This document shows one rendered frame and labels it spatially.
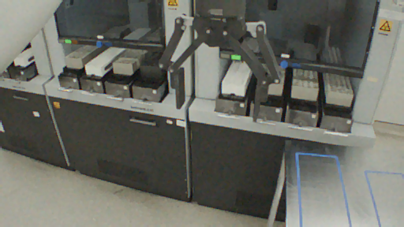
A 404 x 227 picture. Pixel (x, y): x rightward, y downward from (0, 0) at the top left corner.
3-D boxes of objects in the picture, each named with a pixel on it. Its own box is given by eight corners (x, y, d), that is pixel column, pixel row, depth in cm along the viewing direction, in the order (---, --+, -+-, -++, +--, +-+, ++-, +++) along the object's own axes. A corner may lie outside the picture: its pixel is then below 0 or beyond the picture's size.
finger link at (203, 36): (215, 32, 44) (207, 26, 44) (170, 76, 51) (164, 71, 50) (221, 25, 48) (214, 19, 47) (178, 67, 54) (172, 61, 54)
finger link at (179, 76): (178, 74, 51) (173, 73, 51) (180, 109, 54) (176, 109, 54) (184, 67, 53) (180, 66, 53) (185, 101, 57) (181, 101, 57)
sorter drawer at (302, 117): (290, 61, 184) (292, 47, 179) (312, 64, 181) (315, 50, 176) (282, 128, 125) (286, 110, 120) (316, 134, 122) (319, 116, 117)
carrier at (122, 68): (136, 73, 149) (134, 62, 146) (133, 76, 147) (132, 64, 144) (115, 71, 152) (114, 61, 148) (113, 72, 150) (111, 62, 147)
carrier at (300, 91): (316, 99, 129) (319, 87, 125) (316, 102, 127) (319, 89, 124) (290, 94, 132) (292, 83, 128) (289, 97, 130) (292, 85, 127)
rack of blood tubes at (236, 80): (234, 67, 159) (235, 57, 155) (253, 70, 156) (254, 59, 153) (221, 95, 135) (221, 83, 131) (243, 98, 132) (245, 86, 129)
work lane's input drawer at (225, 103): (241, 54, 191) (242, 41, 186) (263, 57, 188) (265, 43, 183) (212, 117, 132) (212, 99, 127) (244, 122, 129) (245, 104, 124)
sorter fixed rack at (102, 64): (115, 53, 175) (114, 44, 172) (130, 55, 173) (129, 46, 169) (86, 76, 151) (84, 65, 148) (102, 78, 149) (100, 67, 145)
